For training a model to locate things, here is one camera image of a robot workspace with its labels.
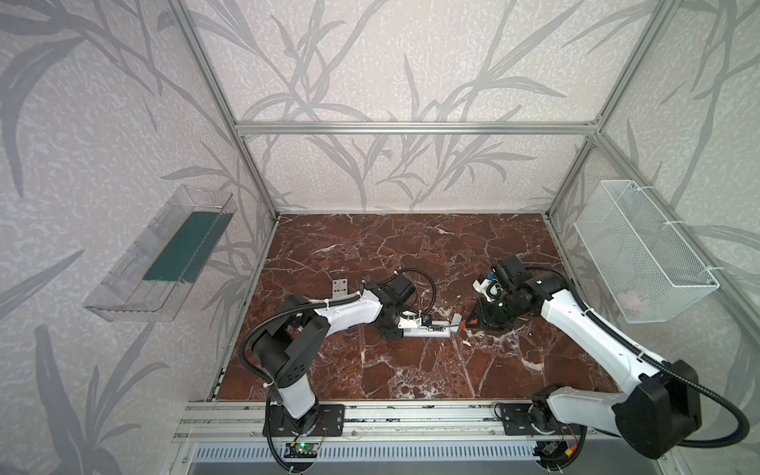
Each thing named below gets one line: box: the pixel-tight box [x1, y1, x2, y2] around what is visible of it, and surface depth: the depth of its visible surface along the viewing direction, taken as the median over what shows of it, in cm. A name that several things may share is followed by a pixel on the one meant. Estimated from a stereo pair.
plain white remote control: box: [397, 315, 452, 338], surface depth 89 cm
